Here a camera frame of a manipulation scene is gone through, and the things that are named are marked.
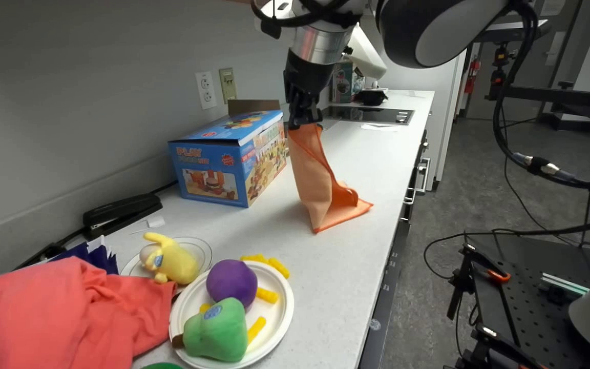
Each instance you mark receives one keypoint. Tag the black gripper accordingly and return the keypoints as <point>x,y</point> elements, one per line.
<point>307,78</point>

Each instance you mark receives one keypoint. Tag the orange microfibre cloth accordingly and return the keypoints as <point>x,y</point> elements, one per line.
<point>323,192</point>

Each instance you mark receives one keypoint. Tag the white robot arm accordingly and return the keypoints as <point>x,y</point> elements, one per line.
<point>446,27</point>

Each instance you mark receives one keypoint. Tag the coral red cloth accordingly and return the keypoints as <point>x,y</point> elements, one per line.
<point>56,314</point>

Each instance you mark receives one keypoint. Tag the blue toy food set box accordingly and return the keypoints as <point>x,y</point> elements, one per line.
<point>227,160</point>

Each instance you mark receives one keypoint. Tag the yellow toy fry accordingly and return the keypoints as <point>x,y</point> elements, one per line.
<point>254,258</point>
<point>279,267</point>
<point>268,296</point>
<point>256,329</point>

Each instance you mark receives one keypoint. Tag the clear plastic plate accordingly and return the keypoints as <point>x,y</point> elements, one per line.
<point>200,246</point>

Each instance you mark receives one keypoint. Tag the red fire extinguisher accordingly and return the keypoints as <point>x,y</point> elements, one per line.
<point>471,77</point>

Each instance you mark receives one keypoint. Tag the purple plush ball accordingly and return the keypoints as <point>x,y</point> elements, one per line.
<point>232,282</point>

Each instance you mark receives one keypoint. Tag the small white tag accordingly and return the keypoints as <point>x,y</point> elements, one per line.
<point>156,221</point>

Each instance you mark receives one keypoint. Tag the yellow plush toy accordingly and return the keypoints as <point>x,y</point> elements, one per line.
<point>172,258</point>

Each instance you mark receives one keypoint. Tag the black stapler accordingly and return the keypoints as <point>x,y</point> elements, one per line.
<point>122,212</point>

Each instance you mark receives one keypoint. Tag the white paper plate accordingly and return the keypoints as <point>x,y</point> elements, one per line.
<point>276,324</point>

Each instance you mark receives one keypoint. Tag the green plush pear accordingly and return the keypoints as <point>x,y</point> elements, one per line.
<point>216,334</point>

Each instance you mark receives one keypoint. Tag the dark blue fabric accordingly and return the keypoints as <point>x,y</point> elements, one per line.
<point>97,256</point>

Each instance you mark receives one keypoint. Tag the black perforated breadboard table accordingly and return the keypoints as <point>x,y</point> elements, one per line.
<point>527,300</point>

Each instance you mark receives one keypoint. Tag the beige wall switch plate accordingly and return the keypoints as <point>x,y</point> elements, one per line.
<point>228,83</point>

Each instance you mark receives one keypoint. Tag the white wall outlet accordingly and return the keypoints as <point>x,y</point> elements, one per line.
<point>206,90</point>

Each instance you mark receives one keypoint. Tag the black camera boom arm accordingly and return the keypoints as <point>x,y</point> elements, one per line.
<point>568,104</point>

